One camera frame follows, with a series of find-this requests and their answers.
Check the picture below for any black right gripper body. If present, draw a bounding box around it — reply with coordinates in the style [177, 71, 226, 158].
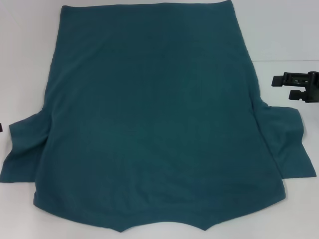
[284, 71, 319, 103]

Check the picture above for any blue short-sleeved shirt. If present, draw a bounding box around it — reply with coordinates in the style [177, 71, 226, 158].
[0, 0, 319, 234]

